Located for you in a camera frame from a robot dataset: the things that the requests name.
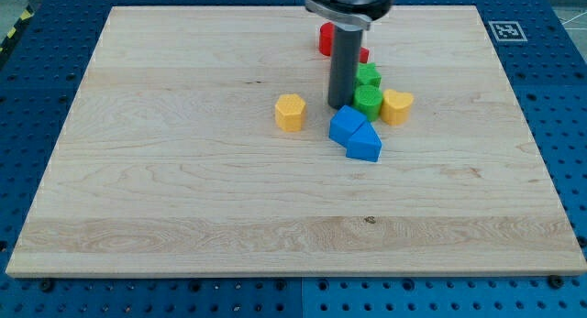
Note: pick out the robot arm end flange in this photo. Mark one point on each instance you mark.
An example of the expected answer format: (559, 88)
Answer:
(357, 13)

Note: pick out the green star block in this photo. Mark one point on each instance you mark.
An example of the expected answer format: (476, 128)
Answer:
(367, 74)

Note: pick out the blue pentagon block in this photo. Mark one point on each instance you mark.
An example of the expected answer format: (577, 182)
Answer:
(364, 144)

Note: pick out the yellow hexagon block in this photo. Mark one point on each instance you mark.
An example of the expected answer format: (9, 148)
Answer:
(290, 112)

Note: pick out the green cylinder block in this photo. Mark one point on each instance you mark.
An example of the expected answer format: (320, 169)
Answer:
(368, 100)

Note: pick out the yellow heart block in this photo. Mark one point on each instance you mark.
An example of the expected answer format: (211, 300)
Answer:
(396, 107)

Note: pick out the blue cube block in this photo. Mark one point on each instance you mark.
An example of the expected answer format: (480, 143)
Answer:
(345, 122)

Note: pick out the yellow black hazard tape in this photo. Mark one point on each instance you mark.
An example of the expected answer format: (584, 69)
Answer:
(17, 30)

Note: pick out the red star block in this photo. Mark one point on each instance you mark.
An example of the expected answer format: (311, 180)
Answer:
(364, 55)

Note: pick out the wooden board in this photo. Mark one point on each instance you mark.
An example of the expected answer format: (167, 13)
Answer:
(170, 163)

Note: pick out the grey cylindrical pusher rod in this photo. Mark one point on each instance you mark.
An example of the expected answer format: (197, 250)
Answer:
(344, 60)

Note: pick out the red crescent block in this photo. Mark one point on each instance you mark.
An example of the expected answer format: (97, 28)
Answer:
(325, 40)

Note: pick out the white fiducial marker tag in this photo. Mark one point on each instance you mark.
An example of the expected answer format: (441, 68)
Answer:
(507, 31)

